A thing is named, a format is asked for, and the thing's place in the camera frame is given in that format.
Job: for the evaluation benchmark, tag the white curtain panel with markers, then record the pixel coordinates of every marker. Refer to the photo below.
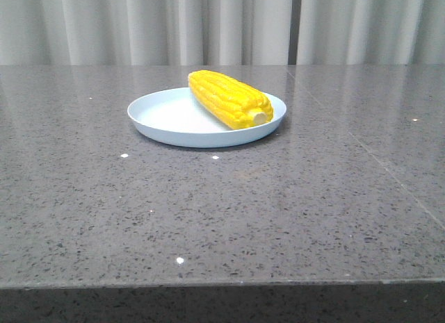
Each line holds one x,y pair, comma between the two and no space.
387,32
145,32

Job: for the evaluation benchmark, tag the light blue round plate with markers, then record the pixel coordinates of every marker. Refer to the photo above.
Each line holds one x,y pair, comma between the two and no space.
175,117

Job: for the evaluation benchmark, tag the white curtain left panel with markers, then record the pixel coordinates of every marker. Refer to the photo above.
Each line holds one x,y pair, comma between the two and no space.
145,32

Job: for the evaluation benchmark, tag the white curtain right panel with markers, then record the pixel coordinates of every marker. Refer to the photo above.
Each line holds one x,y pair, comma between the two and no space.
387,32

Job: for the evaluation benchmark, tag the yellow corn cob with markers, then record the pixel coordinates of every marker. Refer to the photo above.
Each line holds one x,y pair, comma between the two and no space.
236,104

